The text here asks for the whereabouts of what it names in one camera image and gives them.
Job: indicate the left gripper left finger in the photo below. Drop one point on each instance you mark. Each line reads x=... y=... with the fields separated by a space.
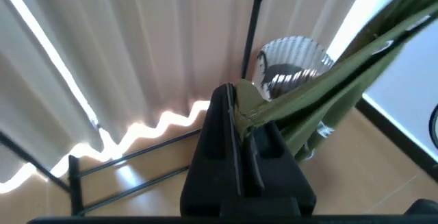
x=212 y=169

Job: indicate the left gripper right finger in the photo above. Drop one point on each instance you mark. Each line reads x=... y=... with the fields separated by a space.
x=277 y=179

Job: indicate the green printed shirt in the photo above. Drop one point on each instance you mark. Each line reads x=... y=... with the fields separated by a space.
x=325 y=97

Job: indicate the white laundry basket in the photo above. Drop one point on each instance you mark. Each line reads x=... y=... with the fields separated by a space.
x=291 y=51

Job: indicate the black clothes rack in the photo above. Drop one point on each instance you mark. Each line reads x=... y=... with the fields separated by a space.
x=255 y=18

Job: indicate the beige curtain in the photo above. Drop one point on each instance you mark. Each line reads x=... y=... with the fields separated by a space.
x=137 y=46

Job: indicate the window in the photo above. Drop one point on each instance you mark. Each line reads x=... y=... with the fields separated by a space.
x=403 y=80

